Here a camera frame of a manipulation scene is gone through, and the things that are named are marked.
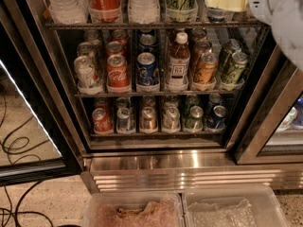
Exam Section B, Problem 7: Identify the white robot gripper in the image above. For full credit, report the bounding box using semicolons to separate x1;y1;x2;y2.
205;0;303;71

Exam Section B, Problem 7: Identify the green can behind right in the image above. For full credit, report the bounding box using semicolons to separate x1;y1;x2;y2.
218;39;241;73

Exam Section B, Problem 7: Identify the green striped can top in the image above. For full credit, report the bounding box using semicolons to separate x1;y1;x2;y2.
165;0;198;23

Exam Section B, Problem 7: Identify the green can front right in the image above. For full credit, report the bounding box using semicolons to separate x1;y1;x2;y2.
221;52;248;84

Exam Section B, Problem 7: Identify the orange gold can front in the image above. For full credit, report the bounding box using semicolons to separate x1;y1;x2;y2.
191;52;219;90

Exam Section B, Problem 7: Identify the blue pepsi can front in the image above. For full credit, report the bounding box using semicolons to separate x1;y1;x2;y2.
136;52;160;92

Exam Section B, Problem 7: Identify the blue can bottom shelf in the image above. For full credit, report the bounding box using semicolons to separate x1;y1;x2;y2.
205;105;227;130

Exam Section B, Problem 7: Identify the red coca cola can top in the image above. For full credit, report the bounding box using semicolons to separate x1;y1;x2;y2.
89;0;122;23

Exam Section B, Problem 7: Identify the red coca cola can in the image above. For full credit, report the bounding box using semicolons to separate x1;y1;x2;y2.
106;54;131;92
89;0;122;23

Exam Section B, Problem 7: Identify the green can bottom shelf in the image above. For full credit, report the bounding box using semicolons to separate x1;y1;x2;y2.
184;106;204;132

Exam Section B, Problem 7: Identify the silver patterned can bottom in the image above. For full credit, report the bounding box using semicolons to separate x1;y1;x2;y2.
162;106;181;133

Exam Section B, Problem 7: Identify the red coca cola can front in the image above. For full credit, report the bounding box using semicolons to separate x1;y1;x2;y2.
106;54;131;92

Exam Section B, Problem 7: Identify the right closed fridge door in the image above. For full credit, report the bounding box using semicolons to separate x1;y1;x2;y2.
235;59;303;165

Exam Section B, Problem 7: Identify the gold can bottom shelf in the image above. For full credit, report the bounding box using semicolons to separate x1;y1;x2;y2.
139;107;157;133

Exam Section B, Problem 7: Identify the white blue can bottom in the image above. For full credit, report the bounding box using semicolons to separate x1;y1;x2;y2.
116;107;134;134

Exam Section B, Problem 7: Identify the white diet coke can front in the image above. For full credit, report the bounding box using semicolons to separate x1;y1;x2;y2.
74;56;102;95

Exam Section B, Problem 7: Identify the red can bottom shelf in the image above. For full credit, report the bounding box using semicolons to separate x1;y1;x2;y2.
92;108;113;134

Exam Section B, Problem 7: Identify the steel fridge base grille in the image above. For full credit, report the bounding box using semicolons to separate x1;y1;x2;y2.
80;149;303;193

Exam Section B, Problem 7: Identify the open glass fridge door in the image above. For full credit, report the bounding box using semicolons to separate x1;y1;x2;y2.
0;0;83;186

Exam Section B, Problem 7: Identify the brown tea bottle white cap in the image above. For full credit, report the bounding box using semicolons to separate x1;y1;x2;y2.
166;31;190;91

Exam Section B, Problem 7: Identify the clear water bottle middle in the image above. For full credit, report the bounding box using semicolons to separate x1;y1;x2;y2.
128;0;160;24

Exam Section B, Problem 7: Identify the clear water bottle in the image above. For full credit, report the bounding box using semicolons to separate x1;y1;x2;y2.
128;0;160;24
48;0;89;25

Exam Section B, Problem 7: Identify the clear water bottle left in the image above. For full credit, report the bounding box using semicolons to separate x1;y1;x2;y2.
48;0;89;25

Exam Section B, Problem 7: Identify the clear plastic bin right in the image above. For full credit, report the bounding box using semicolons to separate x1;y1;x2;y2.
182;183;289;227

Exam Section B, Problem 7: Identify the clear plastic bin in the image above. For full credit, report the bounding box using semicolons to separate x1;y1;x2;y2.
82;191;185;227
182;183;289;227

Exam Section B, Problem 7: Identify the clear plastic bin left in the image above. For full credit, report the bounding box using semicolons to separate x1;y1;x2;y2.
82;191;185;227

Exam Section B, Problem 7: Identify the top wire shelf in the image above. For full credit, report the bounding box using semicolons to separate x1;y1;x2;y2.
45;21;267;30

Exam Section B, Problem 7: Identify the wire shelf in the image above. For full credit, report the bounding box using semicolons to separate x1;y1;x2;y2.
75;90;241;98
45;21;267;30

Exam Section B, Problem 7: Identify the middle wire shelf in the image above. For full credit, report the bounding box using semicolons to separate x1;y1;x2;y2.
75;90;241;98

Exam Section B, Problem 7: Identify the black floor cable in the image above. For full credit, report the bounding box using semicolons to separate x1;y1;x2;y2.
0;95;55;227

